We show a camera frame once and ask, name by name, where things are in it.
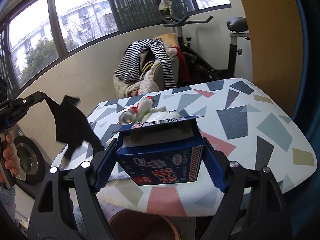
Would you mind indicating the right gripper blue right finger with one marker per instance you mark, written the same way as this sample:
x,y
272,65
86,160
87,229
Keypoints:
x,y
216,163

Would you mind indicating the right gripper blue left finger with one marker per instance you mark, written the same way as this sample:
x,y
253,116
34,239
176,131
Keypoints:
x,y
104,163

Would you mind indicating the blue cardboard box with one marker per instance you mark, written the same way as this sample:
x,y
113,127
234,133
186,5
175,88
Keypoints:
x,y
161,152

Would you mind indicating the black sock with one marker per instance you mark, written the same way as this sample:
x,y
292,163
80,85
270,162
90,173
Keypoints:
x,y
72,127

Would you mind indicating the red soda can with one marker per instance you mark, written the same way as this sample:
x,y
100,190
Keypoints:
x,y
128,116

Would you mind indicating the white tissue bag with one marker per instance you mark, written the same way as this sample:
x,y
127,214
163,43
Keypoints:
x,y
163,116

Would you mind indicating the brown plastic trash bin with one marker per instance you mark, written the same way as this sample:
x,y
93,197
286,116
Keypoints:
x,y
128,224

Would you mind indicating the person left hand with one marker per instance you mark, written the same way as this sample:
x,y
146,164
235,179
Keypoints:
x,y
11,160

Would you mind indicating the washing machine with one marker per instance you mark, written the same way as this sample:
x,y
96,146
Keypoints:
x,y
32,163

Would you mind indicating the geometric patterned table cover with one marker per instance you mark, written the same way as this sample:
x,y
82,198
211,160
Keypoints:
x,y
238,119

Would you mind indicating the black exercise bike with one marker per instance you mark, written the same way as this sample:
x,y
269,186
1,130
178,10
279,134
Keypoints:
x,y
199,69

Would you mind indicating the striped black white shirt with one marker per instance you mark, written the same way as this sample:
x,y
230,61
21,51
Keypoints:
x,y
140,56

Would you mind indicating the beige armchair with clothes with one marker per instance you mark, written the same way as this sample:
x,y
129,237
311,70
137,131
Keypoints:
x,y
153,80

